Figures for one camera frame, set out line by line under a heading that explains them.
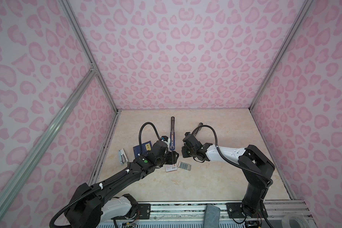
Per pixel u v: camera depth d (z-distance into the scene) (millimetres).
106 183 462
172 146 974
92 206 391
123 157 908
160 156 631
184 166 888
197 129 1062
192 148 716
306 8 693
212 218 690
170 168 878
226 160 503
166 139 735
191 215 722
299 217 682
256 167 476
